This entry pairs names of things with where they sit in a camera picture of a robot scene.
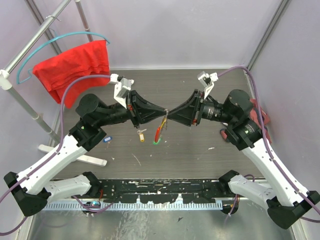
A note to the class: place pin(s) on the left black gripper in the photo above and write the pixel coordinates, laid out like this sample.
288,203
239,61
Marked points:
141,110

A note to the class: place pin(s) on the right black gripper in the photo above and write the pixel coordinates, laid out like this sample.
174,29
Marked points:
191,112

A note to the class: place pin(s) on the yellow tag key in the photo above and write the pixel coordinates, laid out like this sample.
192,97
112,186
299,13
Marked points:
141,135
163,122

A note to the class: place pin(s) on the metal key holder red handle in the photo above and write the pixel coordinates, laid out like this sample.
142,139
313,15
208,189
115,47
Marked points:
159,131

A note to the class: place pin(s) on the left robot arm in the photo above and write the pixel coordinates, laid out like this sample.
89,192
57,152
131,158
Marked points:
34,188

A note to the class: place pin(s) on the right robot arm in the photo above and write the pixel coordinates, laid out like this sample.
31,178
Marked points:
286,200

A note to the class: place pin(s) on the blue tag key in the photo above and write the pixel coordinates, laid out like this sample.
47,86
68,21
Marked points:
107,139

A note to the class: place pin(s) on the red cloth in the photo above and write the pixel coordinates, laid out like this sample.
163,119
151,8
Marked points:
57,73

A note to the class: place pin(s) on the teal clothes hanger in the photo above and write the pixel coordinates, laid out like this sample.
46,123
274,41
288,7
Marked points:
18,81

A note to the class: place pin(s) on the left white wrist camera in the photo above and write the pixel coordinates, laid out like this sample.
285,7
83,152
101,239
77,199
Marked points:
122,87

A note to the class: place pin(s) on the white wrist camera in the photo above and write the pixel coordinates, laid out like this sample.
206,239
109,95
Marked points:
208,81
122,87

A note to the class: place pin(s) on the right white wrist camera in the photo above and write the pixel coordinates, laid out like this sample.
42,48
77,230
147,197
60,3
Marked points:
208,81

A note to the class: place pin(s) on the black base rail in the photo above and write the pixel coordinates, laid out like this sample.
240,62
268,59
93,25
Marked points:
160,191

